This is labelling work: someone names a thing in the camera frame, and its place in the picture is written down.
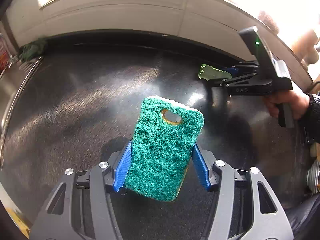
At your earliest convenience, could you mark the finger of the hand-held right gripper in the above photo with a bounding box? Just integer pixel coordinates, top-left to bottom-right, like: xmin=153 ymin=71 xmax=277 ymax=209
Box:
xmin=210 ymin=73 xmax=259 ymax=89
xmin=224 ymin=64 xmax=260 ymax=78

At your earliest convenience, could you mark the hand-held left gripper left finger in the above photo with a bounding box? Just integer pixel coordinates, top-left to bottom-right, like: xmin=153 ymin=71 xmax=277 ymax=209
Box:
xmin=30 ymin=140 xmax=133 ymax=240

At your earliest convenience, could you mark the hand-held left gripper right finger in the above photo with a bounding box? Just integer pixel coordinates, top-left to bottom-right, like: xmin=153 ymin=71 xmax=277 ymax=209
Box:
xmin=191 ymin=142 xmax=294 ymax=240

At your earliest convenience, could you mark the olive green cardboard piece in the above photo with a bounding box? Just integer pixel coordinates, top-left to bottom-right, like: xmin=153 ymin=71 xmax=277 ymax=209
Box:
xmin=198 ymin=64 xmax=232 ymax=81

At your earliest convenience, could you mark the green scouring sponge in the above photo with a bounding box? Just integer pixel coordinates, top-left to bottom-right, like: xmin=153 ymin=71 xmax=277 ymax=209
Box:
xmin=124 ymin=96 xmax=204 ymax=202

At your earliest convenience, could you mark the person's right hand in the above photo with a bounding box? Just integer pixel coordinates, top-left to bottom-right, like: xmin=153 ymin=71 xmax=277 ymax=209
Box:
xmin=262 ymin=81 xmax=311 ymax=120

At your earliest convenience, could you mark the jar with brown contents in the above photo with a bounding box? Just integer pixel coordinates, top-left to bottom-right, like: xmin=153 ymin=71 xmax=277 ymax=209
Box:
xmin=257 ymin=10 xmax=280 ymax=34

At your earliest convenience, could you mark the brown pot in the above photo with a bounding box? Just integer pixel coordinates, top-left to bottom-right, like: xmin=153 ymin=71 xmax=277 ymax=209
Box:
xmin=291 ymin=29 xmax=320 ymax=65

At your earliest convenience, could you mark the round metal item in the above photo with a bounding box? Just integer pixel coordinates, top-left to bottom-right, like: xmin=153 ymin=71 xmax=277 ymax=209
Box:
xmin=306 ymin=159 xmax=320 ymax=194

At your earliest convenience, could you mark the person's dark jacket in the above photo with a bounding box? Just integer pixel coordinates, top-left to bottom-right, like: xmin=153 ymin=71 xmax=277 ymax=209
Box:
xmin=285 ymin=195 xmax=320 ymax=240

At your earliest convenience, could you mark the yellow plastic item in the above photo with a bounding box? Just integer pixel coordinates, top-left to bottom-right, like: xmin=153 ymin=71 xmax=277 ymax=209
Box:
xmin=5 ymin=206 xmax=30 ymax=239

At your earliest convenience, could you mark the stainless steel sink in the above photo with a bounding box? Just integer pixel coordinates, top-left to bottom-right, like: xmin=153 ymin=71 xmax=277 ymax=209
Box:
xmin=0 ymin=56 xmax=44 ymax=170

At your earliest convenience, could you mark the dark green cloth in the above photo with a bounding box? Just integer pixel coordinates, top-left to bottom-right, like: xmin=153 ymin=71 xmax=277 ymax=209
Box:
xmin=19 ymin=38 xmax=48 ymax=63

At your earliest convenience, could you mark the red printed bottle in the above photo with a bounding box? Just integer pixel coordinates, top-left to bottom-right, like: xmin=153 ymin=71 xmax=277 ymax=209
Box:
xmin=0 ymin=34 xmax=10 ymax=72

